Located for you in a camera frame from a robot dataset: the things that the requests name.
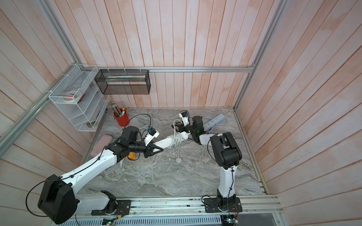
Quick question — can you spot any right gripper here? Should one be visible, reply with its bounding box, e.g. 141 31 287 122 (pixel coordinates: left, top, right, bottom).
172 121 198 137

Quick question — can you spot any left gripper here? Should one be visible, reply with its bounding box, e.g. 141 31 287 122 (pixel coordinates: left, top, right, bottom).
129 141 164 158

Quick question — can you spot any white power strip cord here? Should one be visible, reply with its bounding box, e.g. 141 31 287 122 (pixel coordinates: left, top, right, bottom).
166 118 187 163

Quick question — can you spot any white power strip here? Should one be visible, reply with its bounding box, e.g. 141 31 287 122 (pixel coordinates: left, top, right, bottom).
154 132 189 149

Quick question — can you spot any yellow power strip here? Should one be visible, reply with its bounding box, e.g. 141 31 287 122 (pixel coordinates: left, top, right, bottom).
127 153 136 161

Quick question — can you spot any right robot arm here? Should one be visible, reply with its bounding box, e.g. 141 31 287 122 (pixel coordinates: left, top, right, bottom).
173 110 242 213

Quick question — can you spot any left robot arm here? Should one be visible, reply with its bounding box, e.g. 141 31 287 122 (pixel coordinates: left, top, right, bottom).
38 126 173 224

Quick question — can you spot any grey power strip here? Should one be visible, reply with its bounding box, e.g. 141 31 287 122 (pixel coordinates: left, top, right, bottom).
204 114 227 131

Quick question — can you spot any red metal pencil cup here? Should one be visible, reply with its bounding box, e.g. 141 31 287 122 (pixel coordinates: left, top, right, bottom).
113 109 130 127

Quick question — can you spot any pencils and pens bundle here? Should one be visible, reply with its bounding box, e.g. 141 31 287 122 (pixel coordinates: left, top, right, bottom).
109 103 126 117

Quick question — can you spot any pink case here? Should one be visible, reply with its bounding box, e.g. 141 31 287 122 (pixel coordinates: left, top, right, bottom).
90 135 113 158

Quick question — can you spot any tape roll on shelf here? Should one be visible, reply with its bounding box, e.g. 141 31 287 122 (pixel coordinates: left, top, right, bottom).
62 90 81 103

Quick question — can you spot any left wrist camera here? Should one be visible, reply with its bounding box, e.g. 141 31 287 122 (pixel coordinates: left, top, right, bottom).
144 127 159 146

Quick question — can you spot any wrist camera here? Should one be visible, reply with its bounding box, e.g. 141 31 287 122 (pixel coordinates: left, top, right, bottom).
144 127 159 146
179 110 189 127

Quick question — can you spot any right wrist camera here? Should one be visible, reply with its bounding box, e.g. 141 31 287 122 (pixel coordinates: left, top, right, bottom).
179 110 189 127

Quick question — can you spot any black mesh wall basket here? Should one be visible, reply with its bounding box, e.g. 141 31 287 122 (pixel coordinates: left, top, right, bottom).
95 69 151 95

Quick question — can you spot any white wire mesh shelf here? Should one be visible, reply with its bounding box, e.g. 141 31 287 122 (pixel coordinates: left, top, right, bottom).
49 64 110 132

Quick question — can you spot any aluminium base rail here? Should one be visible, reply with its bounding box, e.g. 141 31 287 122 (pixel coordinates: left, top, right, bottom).
64 195 288 226

